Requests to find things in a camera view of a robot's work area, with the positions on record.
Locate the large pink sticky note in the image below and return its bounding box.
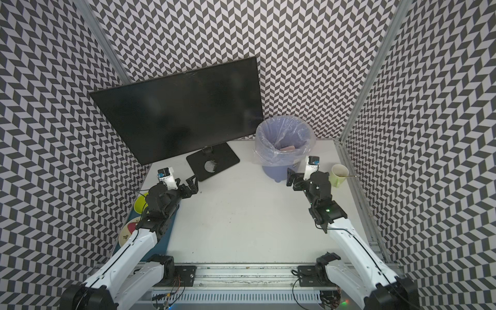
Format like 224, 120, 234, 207
280, 145, 297, 152

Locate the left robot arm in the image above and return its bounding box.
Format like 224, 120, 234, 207
59, 168, 198, 309

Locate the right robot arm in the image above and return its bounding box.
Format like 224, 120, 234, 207
286, 169, 420, 309

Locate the black monitor stand base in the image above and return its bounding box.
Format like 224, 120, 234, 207
186, 143, 240, 182

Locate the black computer monitor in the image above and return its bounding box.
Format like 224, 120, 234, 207
90, 57, 264, 165

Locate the green paper cup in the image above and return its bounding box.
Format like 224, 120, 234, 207
329, 164, 350, 188

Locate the blue trash bin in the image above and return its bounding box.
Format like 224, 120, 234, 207
261, 115, 307, 183

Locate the clear plastic bin liner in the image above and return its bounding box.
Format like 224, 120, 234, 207
254, 116, 316, 167

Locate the lime green plate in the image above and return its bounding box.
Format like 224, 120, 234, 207
133, 192, 148, 214

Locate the dark teal mat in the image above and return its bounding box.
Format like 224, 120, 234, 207
114, 198, 179, 263

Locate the pink round object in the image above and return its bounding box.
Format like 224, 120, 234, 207
126, 222, 138, 235

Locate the beige plate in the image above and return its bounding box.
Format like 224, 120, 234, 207
118, 216, 140, 247

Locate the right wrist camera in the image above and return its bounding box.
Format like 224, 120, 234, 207
304, 156, 320, 180

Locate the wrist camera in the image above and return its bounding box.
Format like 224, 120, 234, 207
157, 167, 178, 190
304, 156, 320, 180

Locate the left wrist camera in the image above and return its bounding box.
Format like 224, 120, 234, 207
157, 167, 178, 190

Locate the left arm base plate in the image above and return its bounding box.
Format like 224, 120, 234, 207
160, 265, 197, 288

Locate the aluminium front rail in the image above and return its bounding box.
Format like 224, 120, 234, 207
83, 263, 412, 291

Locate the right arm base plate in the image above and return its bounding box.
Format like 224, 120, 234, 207
297, 265, 332, 288

